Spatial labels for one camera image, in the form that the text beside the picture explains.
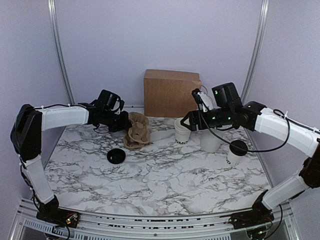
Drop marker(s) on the right aluminium frame post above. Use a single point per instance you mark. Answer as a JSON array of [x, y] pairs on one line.
[[257, 47]]

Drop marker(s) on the brown paper takeout bag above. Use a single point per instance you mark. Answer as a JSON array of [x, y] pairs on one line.
[[168, 93]]

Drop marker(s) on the white paper coffee cup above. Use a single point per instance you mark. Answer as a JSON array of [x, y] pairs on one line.
[[234, 157]]

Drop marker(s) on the white paper cup stack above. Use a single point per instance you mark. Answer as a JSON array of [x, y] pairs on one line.
[[182, 134]]

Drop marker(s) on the white ribbed holder cup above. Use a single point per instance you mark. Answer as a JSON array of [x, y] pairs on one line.
[[209, 142]]

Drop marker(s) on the aluminium front rail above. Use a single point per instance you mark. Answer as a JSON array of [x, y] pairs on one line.
[[103, 226]]

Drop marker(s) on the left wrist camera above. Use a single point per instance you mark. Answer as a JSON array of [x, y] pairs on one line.
[[109, 101]]

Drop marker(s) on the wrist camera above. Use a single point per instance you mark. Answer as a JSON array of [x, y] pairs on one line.
[[109, 101], [225, 95]]

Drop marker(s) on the brown cardboard cup carrier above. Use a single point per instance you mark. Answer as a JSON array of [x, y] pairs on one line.
[[138, 135]]

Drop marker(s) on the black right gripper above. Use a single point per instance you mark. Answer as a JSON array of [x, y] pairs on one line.
[[194, 116]]

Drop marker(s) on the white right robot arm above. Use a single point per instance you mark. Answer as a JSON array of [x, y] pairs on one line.
[[289, 151]]

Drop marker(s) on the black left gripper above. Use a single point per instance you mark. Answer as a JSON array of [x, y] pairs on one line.
[[125, 124]]

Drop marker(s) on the black plastic cup lid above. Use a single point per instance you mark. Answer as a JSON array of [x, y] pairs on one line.
[[238, 148], [116, 156]]

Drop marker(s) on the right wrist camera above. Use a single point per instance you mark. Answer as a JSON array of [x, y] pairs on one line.
[[225, 95]]

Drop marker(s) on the left aluminium frame post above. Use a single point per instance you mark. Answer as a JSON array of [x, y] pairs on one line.
[[59, 50]]

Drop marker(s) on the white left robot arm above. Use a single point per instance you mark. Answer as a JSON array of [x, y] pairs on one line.
[[26, 137]]

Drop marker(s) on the aluminium frame post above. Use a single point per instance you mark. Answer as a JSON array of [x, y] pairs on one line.
[[257, 47], [59, 50]]

